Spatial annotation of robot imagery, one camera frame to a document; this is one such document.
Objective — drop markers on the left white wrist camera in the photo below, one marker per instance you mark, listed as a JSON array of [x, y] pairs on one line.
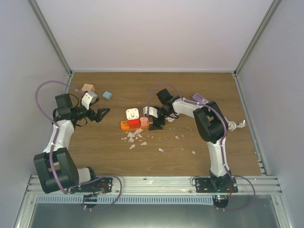
[[88, 99]]

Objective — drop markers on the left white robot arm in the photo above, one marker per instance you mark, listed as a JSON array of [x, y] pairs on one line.
[[55, 167]]

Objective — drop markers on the orange power strip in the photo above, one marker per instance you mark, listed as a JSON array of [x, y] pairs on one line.
[[125, 126]]

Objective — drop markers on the pink plug adapter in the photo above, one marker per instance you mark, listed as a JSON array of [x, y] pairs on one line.
[[144, 121]]

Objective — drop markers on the purple power strip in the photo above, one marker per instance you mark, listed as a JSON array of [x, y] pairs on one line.
[[200, 99]]

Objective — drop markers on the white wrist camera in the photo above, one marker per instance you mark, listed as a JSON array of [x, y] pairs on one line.
[[88, 99], [150, 111]]

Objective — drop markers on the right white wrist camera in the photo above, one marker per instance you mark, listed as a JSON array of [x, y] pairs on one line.
[[150, 111]]

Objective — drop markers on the aluminium front rail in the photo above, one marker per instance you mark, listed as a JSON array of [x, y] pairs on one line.
[[183, 185]]

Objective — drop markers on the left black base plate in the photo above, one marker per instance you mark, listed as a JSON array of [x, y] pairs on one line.
[[101, 186]]

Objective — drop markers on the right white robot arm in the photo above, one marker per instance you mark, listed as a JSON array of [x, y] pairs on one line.
[[211, 124]]

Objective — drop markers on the grey slotted cable duct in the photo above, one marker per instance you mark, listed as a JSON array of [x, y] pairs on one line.
[[132, 199]]

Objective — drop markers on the light blue usb charger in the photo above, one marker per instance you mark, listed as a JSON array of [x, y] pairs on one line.
[[107, 95]]

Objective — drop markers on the red plug adapter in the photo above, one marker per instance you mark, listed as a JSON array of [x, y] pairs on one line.
[[134, 124]]

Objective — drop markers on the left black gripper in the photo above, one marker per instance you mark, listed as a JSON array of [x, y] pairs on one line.
[[92, 117]]

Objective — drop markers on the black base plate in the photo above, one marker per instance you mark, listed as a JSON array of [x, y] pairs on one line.
[[101, 186], [214, 185]]

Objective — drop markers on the peach cube power adapter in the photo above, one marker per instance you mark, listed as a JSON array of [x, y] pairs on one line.
[[88, 87]]

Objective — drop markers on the white square plug adapter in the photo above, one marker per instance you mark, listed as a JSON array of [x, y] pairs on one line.
[[132, 114]]

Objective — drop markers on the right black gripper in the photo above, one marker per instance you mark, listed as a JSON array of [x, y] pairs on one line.
[[155, 125]]

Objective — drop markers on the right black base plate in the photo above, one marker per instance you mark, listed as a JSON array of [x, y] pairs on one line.
[[214, 185]]

